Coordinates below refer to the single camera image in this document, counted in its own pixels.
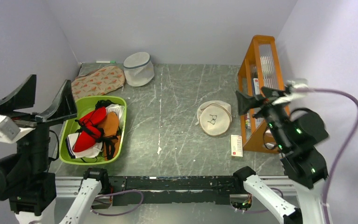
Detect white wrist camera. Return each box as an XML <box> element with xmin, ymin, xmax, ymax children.
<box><xmin>0</xmin><ymin>115</ymin><xmax>35</xmax><ymax>144</ymax></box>
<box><xmin>272</xmin><ymin>79</ymin><xmax>309</xmax><ymax>105</ymax></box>

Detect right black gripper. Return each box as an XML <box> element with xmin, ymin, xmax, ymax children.
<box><xmin>236</xmin><ymin>85</ymin><xmax>292</xmax><ymax>150</ymax></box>

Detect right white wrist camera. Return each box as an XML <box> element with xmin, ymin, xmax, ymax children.
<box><xmin>272</xmin><ymin>79</ymin><xmax>309</xmax><ymax>105</ymax></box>

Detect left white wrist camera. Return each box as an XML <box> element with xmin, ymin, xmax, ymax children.
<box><xmin>0</xmin><ymin>115</ymin><xmax>35</xmax><ymax>144</ymax></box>

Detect beige mesh laundry bag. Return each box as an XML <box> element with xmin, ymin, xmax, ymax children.
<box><xmin>196</xmin><ymin>100</ymin><xmax>233</xmax><ymax>137</ymax></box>

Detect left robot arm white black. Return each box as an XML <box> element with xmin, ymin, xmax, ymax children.
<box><xmin>0</xmin><ymin>74</ymin><xmax>77</xmax><ymax>224</ymax></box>

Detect white mesh laundry bag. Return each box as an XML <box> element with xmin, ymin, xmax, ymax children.
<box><xmin>123</xmin><ymin>52</ymin><xmax>155</xmax><ymax>87</ymax></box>

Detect white bras in basin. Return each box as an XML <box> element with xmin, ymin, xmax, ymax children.
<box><xmin>65</xmin><ymin>99</ymin><xmax>125</xmax><ymax>162</ymax></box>

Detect red bra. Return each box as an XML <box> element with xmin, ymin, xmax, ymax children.
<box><xmin>73</xmin><ymin>107</ymin><xmax>107</xmax><ymax>153</ymax></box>

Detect floral patterned fabric pad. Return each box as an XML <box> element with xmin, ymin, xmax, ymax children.
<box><xmin>71</xmin><ymin>65</ymin><xmax>125</xmax><ymax>100</ymax></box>

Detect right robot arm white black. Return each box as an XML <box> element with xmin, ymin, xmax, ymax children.
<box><xmin>233</xmin><ymin>84</ymin><xmax>329</xmax><ymax>224</ymax></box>

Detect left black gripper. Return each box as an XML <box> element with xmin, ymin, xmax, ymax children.
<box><xmin>0</xmin><ymin>72</ymin><xmax>77</xmax><ymax>173</ymax></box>

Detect orange wooden rack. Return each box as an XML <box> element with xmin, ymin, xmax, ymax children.
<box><xmin>237</xmin><ymin>35</ymin><xmax>284</xmax><ymax>154</ymax></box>

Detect orange bra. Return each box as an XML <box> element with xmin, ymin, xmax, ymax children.
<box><xmin>97</xmin><ymin>112</ymin><xmax>122</xmax><ymax>161</ymax></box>

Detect small white red box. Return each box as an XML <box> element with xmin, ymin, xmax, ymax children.
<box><xmin>230</xmin><ymin>135</ymin><xmax>243</xmax><ymax>158</ymax></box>

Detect green plastic basin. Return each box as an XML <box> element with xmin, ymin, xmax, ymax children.
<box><xmin>58</xmin><ymin>96</ymin><xmax>128</xmax><ymax>166</ymax></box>

